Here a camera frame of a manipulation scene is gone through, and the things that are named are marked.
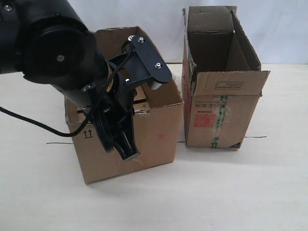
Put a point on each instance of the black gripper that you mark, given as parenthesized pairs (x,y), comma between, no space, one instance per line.
(111,91)

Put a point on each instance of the torn cardboard box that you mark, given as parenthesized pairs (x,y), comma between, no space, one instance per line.
(157,118)

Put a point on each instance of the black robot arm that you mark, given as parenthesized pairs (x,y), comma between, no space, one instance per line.
(49,44)

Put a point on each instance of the tall cardboard box with tape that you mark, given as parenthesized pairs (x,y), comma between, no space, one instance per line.
(222,79)

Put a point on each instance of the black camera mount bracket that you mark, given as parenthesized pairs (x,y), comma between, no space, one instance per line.
(145,64)

